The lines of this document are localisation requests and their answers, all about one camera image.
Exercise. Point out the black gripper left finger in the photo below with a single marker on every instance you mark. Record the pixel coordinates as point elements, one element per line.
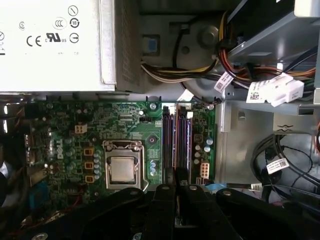
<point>162,212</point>

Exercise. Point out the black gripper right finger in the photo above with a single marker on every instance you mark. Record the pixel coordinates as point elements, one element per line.
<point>200,215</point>

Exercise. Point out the socket locking lever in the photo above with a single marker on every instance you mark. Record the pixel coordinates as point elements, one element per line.
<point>145,186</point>

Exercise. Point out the silver CPU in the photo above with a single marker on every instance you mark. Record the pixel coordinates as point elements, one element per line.
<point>122,168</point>

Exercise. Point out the metal socket cover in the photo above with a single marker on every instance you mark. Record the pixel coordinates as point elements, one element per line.
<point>108,172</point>

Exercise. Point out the black PC case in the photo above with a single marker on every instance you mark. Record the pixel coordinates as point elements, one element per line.
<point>246,150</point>

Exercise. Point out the white barcode label tag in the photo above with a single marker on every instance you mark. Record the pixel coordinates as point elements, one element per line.
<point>223,82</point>
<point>257,93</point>
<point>277,166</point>

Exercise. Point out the green motherboard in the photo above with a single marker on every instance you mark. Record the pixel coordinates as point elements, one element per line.
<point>120,120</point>

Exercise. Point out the white plastic connector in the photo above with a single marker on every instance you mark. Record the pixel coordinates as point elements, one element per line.
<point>287,90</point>

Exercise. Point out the grey power supply unit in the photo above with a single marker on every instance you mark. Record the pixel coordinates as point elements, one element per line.
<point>50,67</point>

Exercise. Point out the grey drive cage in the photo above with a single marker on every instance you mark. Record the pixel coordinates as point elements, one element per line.
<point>275,37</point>

